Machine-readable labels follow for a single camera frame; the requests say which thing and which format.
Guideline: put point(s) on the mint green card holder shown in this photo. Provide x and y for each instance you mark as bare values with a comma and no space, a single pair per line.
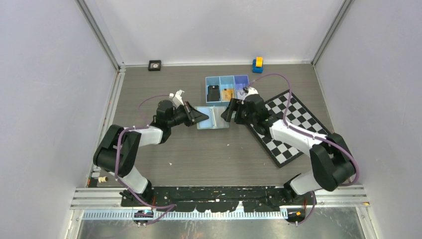
215,120

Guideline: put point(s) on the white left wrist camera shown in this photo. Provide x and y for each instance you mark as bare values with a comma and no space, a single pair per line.
176,98

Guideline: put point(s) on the orange card in tray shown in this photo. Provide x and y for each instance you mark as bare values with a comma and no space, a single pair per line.
227,94

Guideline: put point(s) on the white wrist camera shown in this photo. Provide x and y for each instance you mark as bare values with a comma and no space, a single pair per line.
176,98
248,91

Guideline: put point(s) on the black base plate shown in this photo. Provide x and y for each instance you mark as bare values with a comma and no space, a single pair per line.
219,199

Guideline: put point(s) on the blue yellow toy block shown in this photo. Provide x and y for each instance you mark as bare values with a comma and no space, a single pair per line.
257,65

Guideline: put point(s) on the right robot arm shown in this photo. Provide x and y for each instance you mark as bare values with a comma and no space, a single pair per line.
332,163

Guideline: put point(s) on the black card in tray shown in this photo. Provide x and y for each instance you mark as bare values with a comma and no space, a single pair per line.
213,94

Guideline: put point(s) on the aluminium frame rail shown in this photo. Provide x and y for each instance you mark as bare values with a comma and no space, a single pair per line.
108,197

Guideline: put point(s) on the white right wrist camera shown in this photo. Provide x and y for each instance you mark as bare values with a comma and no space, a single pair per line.
248,91

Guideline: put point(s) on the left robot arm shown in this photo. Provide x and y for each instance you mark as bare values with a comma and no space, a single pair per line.
118,149

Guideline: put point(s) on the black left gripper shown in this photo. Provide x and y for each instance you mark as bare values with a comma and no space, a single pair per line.
192,116

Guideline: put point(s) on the small black square box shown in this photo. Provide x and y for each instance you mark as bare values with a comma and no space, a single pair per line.
154,65

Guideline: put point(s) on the blue three-compartment tray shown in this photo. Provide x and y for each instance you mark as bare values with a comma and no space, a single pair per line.
221,89

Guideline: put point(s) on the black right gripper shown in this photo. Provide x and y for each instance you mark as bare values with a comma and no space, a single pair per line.
227,115

